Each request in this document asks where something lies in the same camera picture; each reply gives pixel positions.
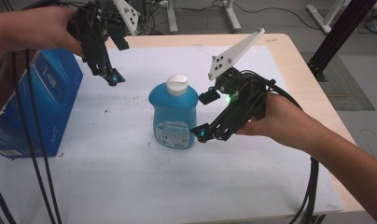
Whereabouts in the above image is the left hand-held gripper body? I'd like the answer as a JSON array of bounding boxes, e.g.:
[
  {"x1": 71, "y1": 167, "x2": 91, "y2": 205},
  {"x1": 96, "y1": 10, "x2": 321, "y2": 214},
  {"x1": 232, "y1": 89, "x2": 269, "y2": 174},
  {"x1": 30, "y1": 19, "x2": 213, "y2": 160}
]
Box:
[{"x1": 66, "y1": 0, "x2": 140, "y2": 77}]

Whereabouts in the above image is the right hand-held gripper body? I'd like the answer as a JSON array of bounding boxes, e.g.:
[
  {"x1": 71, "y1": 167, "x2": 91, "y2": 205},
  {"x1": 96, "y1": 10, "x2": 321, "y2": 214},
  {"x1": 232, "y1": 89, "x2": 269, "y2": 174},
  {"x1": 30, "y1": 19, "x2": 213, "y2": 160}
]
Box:
[{"x1": 198, "y1": 26, "x2": 276, "y2": 141}]

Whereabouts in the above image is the blue bottle with white cap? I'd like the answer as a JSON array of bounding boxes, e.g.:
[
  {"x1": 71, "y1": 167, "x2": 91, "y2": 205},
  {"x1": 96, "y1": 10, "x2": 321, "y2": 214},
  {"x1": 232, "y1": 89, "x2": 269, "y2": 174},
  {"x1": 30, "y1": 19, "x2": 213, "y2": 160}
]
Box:
[{"x1": 147, "y1": 73, "x2": 200, "y2": 150}]

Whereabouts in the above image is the person's right hand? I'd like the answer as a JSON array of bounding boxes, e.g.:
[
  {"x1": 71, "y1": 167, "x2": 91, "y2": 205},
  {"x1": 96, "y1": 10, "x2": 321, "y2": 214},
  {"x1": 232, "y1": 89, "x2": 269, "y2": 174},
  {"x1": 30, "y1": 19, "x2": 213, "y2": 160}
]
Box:
[{"x1": 235, "y1": 92, "x2": 306, "y2": 147}]

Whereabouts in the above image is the person's left hand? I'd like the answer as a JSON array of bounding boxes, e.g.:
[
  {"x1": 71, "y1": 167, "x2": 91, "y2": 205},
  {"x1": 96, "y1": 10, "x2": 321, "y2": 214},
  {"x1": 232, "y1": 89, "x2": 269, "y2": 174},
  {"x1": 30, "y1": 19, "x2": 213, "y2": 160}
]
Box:
[{"x1": 21, "y1": 6, "x2": 85, "y2": 58}]

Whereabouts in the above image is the blue cardboard box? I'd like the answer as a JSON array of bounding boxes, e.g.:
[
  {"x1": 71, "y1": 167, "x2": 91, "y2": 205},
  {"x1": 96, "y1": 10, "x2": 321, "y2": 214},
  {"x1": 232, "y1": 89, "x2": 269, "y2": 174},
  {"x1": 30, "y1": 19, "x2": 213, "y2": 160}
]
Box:
[{"x1": 0, "y1": 47, "x2": 84, "y2": 160}]

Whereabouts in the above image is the white table mat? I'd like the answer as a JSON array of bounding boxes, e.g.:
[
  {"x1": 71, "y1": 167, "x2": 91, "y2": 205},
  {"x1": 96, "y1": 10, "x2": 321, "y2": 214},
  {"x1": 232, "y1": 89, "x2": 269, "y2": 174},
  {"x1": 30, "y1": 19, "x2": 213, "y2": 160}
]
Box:
[{"x1": 0, "y1": 44, "x2": 345, "y2": 224}]

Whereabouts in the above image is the grey floor mat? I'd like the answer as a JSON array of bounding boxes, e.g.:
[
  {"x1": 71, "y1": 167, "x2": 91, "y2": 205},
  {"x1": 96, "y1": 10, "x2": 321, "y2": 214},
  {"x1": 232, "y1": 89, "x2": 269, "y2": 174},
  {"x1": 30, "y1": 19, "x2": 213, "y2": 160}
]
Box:
[{"x1": 300, "y1": 51, "x2": 376, "y2": 112}]

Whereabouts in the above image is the white slanted desk leg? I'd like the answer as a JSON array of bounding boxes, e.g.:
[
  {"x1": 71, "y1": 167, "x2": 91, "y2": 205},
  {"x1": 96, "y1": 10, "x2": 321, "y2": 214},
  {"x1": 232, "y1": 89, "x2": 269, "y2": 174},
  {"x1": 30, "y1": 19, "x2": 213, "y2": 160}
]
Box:
[{"x1": 305, "y1": 0, "x2": 347, "y2": 35}]

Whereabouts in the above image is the thin black cable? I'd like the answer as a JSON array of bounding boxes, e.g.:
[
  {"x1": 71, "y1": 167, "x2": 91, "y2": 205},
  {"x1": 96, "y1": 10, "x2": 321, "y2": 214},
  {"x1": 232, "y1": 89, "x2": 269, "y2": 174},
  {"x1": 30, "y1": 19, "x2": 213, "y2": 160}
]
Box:
[
  {"x1": 24, "y1": 48, "x2": 63, "y2": 224},
  {"x1": 10, "y1": 49, "x2": 58, "y2": 224}
]

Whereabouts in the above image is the thick black cable bundle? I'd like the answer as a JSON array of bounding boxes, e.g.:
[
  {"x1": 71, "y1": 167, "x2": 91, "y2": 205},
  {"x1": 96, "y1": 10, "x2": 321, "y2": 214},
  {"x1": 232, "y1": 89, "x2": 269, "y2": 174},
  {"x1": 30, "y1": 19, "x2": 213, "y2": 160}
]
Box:
[{"x1": 264, "y1": 77, "x2": 321, "y2": 224}]

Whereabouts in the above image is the black aluminium post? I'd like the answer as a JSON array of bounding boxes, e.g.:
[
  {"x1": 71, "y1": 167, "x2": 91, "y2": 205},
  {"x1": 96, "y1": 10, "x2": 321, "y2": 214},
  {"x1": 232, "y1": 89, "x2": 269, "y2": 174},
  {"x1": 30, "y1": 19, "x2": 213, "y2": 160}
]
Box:
[{"x1": 306, "y1": 0, "x2": 377, "y2": 79}]

